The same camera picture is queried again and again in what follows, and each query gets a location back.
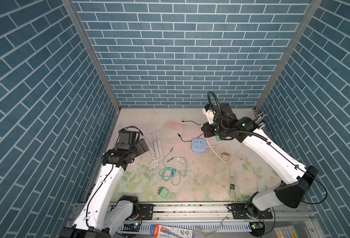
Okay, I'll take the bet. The pink plug adapter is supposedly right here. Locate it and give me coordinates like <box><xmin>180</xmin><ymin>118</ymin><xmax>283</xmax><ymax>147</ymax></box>
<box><xmin>221</xmin><ymin>153</ymin><xmax>230</xmax><ymax>163</ymax></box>

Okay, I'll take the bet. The blue power strip cube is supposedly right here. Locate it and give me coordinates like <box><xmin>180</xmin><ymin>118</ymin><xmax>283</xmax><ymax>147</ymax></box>
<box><xmin>191</xmin><ymin>138</ymin><xmax>207</xmax><ymax>154</ymax></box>

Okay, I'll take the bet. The clear plastic bag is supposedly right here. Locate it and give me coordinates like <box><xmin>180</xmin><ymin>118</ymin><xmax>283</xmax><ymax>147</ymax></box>
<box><xmin>194</xmin><ymin>216</ymin><xmax>228</xmax><ymax>237</ymax></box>

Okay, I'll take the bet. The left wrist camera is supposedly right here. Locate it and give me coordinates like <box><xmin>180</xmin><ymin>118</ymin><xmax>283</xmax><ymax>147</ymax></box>
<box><xmin>117</xmin><ymin>130</ymin><xmax>139</xmax><ymax>148</ymax></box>

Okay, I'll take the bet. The pink pen holder cup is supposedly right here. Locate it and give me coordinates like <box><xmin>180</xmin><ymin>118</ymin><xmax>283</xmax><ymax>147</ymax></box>
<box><xmin>253</xmin><ymin>122</ymin><xmax>266</xmax><ymax>133</ymax></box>

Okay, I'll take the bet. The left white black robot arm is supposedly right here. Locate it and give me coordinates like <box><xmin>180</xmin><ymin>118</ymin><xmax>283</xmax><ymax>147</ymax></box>
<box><xmin>59</xmin><ymin>139</ymin><xmax>149</xmax><ymax>238</ymax></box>

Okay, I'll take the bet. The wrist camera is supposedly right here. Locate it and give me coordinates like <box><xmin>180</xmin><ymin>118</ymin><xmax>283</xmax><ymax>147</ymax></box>
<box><xmin>117</xmin><ymin>130</ymin><xmax>139</xmax><ymax>148</ymax></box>
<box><xmin>202</xmin><ymin>104</ymin><xmax>215</xmax><ymax>125</ymax></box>

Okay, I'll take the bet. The coloured marker set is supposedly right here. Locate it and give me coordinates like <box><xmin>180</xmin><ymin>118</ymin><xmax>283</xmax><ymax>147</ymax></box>
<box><xmin>274</xmin><ymin>226</ymin><xmax>299</xmax><ymax>238</ymax></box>

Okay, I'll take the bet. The teal coiled charging cable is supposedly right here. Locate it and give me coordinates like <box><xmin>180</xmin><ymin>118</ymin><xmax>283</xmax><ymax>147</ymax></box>
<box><xmin>158</xmin><ymin>157</ymin><xmax>188</xmax><ymax>186</ymax></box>

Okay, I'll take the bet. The black cable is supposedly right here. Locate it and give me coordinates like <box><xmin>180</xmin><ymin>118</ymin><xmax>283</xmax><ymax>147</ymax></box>
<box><xmin>177</xmin><ymin>119</ymin><xmax>205</xmax><ymax>143</ymax></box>

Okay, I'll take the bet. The white power strip cord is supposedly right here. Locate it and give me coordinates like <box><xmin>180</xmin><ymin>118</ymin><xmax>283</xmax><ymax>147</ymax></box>
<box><xmin>205</xmin><ymin>137</ymin><xmax>232</xmax><ymax>164</ymax></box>

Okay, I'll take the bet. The red blue package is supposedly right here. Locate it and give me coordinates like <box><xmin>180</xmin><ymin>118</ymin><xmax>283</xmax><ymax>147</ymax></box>
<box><xmin>150</xmin><ymin>224</ymin><xmax>194</xmax><ymax>238</ymax></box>

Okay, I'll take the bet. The green plug adapter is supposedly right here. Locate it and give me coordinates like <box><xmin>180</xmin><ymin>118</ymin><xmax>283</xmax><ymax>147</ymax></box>
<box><xmin>158</xmin><ymin>186</ymin><xmax>169</xmax><ymax>198</ymax></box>

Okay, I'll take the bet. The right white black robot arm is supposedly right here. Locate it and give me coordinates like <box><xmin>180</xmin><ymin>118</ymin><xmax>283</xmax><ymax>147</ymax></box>
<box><xmin>201</xmin><ymin>103</ymin><xmax>318</xmax><ymax>211</ymax></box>

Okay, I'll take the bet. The white electric toothbrush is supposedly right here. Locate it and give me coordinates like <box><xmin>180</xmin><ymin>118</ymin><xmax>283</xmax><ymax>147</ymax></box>
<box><xmin>151</xmin><ymin>133</ymin><xmax>160</xmax><ymax>159</ymax></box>
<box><xmin>156</xmin><ymin>131</ymin><xmax>164</xmax><ymax>157</ymax></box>

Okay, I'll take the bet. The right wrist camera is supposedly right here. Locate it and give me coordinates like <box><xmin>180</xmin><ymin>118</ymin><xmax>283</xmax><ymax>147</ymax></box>
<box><xmin>202</xmin><ymin>104</ymin><xmax>215</xmax><ymax>125</ymax></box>

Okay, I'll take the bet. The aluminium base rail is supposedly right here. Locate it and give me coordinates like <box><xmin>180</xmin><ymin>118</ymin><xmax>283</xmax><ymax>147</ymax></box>
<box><xmin>61</xmin><ymin>201</ymin><xmax>324</xmax><ymax>238</ymax></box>

